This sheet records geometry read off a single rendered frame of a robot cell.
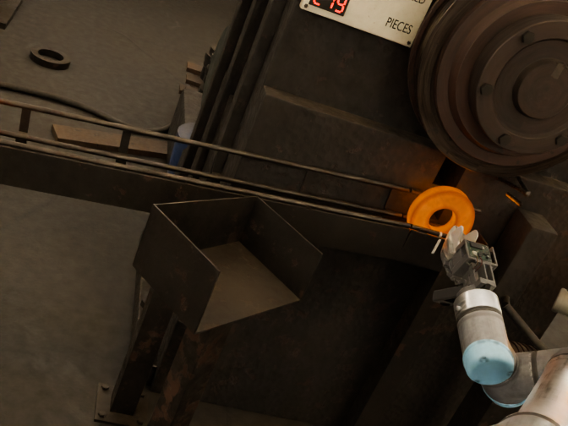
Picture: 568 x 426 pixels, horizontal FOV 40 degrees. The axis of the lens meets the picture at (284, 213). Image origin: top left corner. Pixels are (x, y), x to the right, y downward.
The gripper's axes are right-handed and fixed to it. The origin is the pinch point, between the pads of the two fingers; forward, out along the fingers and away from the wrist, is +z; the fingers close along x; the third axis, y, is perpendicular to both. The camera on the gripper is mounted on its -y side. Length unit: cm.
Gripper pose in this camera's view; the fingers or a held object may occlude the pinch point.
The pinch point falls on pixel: (454, 232)
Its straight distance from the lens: 177.5
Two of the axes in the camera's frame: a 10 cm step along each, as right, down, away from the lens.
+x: -9.2, -2.6, -2.8
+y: 3.8, -6.4, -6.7
